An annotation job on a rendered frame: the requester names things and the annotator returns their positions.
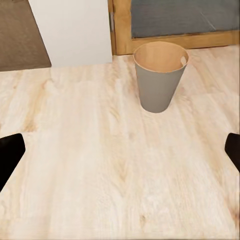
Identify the trash can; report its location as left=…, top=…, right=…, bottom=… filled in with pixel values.
left=133, top=41, right=189, bottom=113

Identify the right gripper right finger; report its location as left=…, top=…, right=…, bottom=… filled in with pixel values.
left=224, top=133, right=240, bottom=172

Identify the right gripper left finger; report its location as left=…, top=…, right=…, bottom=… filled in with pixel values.
left=0, top=133, right=25, bottom=192

